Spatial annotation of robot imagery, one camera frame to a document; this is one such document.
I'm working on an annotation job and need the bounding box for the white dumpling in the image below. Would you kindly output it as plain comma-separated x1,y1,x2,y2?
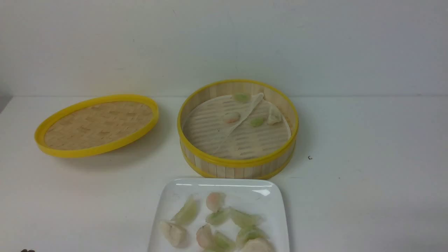
267,107,282,125

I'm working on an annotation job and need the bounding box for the white dumpling plate left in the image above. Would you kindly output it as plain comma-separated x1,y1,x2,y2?
159,221,188,248

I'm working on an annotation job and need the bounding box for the white dumpling plate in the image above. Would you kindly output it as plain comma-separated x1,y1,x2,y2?
240,238,275,252
159,221,188,248

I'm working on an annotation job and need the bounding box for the green dumpling plate left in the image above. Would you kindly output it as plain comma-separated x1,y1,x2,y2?
171,196,199,226

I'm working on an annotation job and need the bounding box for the green dumpling plate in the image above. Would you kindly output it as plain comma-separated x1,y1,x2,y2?
171,196,199,226
206,208,230,226
203,231,236,252
229,208,263,228

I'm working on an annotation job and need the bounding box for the pink dumpling plate bottom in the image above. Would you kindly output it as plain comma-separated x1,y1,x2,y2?
196,224,215,249

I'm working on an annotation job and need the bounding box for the pink dumpling plate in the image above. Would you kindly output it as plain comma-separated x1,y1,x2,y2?
206,192,225,212
196,224,215,249

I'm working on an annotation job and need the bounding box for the green dumpling plate centre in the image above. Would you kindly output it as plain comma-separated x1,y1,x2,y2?
206,208,230,226

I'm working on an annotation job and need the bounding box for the green dumpling plate bottom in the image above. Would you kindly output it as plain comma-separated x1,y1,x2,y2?
203,231,236,252

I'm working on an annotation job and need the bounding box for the pink dumpling plate top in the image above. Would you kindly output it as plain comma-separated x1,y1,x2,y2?
206,192,225,212

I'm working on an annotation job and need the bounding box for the green dumpling plate right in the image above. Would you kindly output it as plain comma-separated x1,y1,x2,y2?
229,208,263,228

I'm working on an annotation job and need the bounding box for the white square plate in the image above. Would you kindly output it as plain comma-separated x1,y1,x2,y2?
147,178,291,252

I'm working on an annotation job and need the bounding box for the white dumpling plate bottom right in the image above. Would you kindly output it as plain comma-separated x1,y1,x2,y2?
240,238,275,252

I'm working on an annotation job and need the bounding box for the yellow rimmed bamboo steamer lid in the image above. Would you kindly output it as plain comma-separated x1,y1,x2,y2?
35,94,159,158

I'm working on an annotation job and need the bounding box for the yellow rimmed bamboo steamer basket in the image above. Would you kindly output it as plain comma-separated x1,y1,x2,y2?
177,79,299,179

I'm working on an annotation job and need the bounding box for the pink dumpling in steamer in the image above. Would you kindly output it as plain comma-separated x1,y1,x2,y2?
222,111,241,124

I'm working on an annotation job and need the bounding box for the white steamer liner paper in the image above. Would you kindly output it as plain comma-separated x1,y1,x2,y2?
181,93,291,160

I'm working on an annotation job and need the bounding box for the green dumpling at steamer back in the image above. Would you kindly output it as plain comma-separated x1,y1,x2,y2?
232,93,251,103

